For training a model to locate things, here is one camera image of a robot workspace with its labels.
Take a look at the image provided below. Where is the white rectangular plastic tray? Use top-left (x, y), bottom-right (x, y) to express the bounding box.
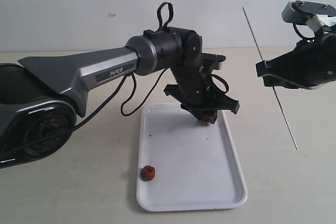
top-left (136, 103), bottom-right (248, 212)

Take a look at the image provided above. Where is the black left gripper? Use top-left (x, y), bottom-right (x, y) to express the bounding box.
top-left (164, 63), bottom-right (239, 124)

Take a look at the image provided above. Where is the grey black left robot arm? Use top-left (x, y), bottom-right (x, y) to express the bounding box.
top-left (1, 26), bottom-right (239, 168)

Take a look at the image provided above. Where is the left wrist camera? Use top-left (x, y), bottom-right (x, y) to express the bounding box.
top-left (202, 52), bottom-right (226, 72)

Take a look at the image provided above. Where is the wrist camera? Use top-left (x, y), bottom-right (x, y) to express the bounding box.
top-left (202, 52), bottom-right (226, 72)
top-left (281, 0), bottom-right (335, 25)

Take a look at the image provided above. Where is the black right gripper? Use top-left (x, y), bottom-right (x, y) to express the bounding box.
top-left (256, 34), bottom-right (335, 89)

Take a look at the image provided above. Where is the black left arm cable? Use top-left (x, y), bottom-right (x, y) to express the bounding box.
top-left (0, 2), bottom-right (229, 156)

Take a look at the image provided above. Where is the black right camera cable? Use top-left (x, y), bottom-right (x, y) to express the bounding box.
top-left (292, 22), bottom-right (316, 40)

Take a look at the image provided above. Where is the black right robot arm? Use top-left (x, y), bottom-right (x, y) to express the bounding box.
top-left (256, 33), bottom-right (335, 90)

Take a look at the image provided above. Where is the thin metal skewer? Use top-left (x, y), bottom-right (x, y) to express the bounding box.
top-left (242, 6), bottom-right (298, 151)

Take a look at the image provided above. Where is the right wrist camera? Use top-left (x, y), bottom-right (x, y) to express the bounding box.
top-left (281, 0), bottom-right (335, 25)

